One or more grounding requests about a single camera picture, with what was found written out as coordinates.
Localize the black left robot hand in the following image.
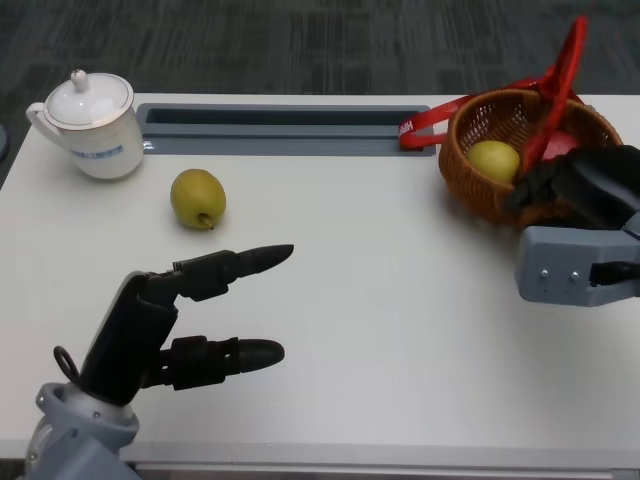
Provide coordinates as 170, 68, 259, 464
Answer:
77, 243, 296, 406

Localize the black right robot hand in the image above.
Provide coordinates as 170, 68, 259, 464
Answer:
502, 144, 640, 231

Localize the red apple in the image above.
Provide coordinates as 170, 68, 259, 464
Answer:
542, 130, 580, 160

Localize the wicker basket with red handle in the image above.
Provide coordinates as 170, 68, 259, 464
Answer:
397, 14, 626, 231

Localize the green pear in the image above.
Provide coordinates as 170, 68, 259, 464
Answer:
169, 168, 228, 231
467, 140, 522, 184

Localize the white lidded porcelain mug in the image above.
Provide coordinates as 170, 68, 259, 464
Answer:
25, 69, 146, 180

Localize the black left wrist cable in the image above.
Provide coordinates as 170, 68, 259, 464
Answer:
53, 345, 81, 385

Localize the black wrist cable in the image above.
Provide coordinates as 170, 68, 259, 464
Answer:
53, 345, 81, 385
589, 259, 640, 289

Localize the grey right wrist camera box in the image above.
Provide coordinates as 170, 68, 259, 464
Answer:
516, 212, 640, 307

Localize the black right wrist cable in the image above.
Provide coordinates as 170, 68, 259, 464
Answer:
589, 259, 640, 289

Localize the grey table cable tray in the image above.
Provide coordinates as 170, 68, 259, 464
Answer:
134, 103, 436, 159

